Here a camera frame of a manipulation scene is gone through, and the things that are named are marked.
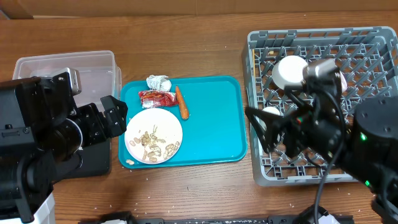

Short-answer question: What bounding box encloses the white tissue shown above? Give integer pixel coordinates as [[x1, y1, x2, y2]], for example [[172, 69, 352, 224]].
[[146, 75, 172, 92]]

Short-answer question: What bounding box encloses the grey dish rack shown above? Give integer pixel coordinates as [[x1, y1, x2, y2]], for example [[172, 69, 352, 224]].
[[242, 26, 397, 187]]

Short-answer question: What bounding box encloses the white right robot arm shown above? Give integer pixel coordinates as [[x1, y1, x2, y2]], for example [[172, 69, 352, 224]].
[[245, 72, 397, 223]]

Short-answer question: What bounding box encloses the peanut shell on tray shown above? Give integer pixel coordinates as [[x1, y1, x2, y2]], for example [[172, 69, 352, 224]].
[[126, 159, 134, 166]]

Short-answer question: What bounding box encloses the orange carrot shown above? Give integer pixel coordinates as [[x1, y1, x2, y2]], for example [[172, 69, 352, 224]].
[[175, 86, 190, 120]]

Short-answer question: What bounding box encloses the red snack wrapper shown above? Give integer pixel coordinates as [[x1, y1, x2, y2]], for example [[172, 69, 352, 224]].
[[138, 90, 178, 109]]

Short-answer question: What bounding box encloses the white cup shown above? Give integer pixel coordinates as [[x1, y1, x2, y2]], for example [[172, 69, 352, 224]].
[[258, 106, 282, 131]]

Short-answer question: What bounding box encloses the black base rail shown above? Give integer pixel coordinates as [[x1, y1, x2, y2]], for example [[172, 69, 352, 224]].
[[77, 210, 355, 224]]

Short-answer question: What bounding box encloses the teal plastic tray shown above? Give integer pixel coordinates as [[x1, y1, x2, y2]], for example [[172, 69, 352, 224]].
[[118, 75, 249, 170]]

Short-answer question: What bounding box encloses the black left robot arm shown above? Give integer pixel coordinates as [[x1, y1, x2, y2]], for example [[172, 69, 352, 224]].
[[1, 73, 127, 223]]

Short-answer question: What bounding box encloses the clear plastic bin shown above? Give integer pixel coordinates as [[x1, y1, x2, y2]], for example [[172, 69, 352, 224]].
[[11, 50, 123, 113]]

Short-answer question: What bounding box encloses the large white plate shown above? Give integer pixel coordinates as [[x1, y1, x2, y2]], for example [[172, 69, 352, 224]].
[[124, 108, 183, 165]]

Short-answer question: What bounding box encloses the white bowl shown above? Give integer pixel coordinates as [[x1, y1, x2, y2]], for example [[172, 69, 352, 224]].
[[272, 55, 308, 90]]

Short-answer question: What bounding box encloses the wooden chopstick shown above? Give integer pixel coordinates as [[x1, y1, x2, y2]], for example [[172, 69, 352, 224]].
[[252, 49, 256, 78]]

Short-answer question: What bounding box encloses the black bin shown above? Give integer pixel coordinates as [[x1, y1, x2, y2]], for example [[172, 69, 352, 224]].
[[55, 139, 111, 180]]

